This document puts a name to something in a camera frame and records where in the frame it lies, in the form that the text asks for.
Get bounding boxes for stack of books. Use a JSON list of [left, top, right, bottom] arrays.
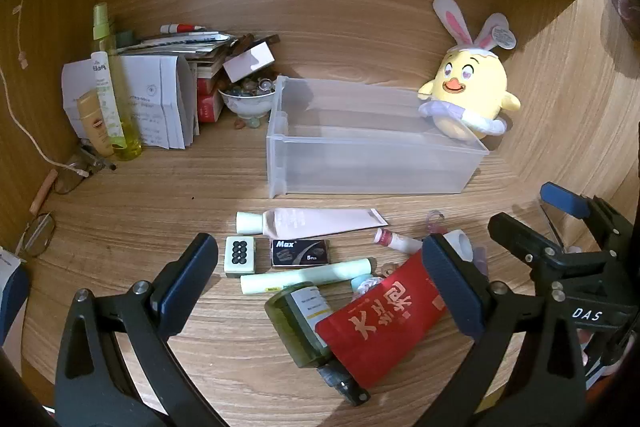
[[117, 29, 281, 80]]

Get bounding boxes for folded white papers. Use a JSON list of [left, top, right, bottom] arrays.
[[61, 54, 198, 151]]

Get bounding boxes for white bowl of marbles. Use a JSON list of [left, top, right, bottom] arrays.
[[218, 77, 278, 120]]

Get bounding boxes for red boxes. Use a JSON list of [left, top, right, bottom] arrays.
[[195, 77, 224, 124]]

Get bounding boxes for clear plastic storage bin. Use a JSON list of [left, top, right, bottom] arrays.
[[265, 76, 491, 200]]

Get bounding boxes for white roller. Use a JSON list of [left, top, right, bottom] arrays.
[[442, 229, 473, 265]]

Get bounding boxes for small wooden stick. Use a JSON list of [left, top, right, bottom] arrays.
[[29, 169, 59, 214]]

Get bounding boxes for pink tube with white cap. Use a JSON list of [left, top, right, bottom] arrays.
[[236, 208, 389, 238]]

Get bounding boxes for white cable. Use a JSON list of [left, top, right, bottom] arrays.
[[0, 0, 91, 178]]

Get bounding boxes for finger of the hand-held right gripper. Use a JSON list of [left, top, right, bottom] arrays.
[[487, 213, 616, 280], [541, 182, 631, 253]]

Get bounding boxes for red foil pouch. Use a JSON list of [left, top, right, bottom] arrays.
[[315, 249, 448, 390]]

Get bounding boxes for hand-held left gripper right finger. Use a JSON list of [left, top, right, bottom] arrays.
[[415, 234, 586, 427]]

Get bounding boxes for dark green spray bottle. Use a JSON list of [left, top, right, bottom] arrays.
[[264, 282, 372, 408]]

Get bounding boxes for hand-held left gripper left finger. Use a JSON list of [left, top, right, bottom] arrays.
[[52, 233, 231, 427]]

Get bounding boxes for white green tube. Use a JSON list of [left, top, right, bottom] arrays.
[[90, 51, 126, 148]]

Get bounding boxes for thin-framed eyeglasses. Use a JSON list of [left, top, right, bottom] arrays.
[[52, 147, 118, 195], [15, 212, 56, 258]]

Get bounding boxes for yellow spray bottle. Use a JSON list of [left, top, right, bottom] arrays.
[[92, 3, 143, 162]]

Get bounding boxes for light green tube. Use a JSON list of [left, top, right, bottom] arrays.
[[240, 258, 373, 295]]

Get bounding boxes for tan sunscreen bottle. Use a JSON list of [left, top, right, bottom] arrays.
[[76, 89, 117, 158]]

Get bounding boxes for small black cardboard box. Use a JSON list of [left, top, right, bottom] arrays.
[[270, 238, 332, 269]]

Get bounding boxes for yellow chick plush toy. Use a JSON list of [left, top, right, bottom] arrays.
[[417, 0, 522, 142]]

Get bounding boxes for pink white lip balm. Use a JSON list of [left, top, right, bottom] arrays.
[[375, 228, 425, 255]]

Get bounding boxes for small white open box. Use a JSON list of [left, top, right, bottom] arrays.
[[222, 42, 276, 82]]

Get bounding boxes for white dotted mahjong tile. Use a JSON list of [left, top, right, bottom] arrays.
[[224, 236, 258, 278]]

